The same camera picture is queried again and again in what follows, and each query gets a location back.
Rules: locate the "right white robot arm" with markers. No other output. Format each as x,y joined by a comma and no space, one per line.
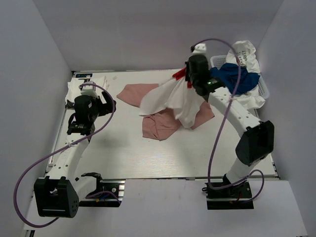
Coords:
256,137

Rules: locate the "pink t shirt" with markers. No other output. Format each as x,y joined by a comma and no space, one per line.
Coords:
163,124

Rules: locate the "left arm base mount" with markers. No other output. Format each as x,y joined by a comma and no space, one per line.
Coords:
110,195

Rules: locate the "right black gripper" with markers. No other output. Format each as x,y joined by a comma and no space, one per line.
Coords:
188,67

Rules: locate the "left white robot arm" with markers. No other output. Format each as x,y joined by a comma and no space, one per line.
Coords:
59,193

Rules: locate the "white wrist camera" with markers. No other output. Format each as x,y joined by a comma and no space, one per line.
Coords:
199,49
89,90

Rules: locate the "blue t shirt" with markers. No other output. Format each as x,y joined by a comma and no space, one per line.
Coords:
228,74

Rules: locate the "white red print t shirt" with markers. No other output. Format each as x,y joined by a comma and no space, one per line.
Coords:
177,94

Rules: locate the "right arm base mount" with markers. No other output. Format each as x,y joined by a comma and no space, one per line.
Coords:
232,198

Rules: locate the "white plastic basket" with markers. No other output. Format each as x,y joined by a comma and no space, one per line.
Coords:
218,60

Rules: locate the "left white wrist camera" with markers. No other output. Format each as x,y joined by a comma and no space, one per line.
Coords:
89,90

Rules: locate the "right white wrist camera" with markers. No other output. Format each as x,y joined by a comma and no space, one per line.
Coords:
199,49

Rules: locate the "folded white t shirt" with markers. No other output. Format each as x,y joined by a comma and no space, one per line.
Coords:
74,90

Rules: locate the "white text t shirt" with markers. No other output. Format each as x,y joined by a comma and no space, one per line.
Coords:
246,58

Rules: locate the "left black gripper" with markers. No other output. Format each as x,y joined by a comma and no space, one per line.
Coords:
106,108

